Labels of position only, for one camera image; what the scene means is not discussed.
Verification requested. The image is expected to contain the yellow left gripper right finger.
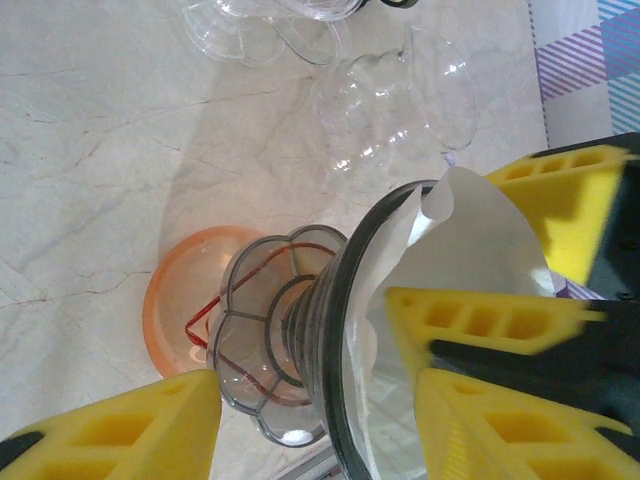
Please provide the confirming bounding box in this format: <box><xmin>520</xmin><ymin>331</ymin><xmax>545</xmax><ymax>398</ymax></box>
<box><xmin>416</xmin><ymin>368</ymin><xmax>640</xmax><ymax>480</ymax></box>

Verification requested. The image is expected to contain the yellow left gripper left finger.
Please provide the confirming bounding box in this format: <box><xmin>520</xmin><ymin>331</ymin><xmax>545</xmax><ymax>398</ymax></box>
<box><xmin>0</xmin><ymin>368</ymin><xmax>224</xmax><ymax>480</ymax></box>

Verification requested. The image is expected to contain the white paper coffee filter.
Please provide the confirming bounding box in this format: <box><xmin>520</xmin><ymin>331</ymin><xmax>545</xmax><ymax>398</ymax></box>
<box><xmin>344</xmin><ymin>167</ymin><xmax>559</xmax><ymax>480</ymax></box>

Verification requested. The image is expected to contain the clear plastic coffee dripper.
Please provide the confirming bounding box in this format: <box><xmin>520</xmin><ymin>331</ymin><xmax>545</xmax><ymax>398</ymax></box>
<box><xmin>310</xmin><ymin>22</ymin><xmax>482</xmax><ymax>174</ymax></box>

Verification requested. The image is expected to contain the grey transparent coffee dripper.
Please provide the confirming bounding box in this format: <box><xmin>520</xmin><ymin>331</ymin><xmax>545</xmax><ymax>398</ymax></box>
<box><xmin>205</xmin><ymin>179</ymin><xmax>451</xmax><ymax>480</ymax></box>

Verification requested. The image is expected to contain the checked striped cloth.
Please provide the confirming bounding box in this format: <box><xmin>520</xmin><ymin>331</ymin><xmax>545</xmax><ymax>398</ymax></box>
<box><xmin>527</xmin><ymin>0</ymin><xmax>640</xmax><ymax>151</ymax></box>

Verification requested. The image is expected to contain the clear plastic carafe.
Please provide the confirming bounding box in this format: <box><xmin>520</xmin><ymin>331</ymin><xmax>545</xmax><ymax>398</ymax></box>
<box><xmin>177</xmin><ymin>0</ymin><xmax>369</xmax><ymax>67</ymax></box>

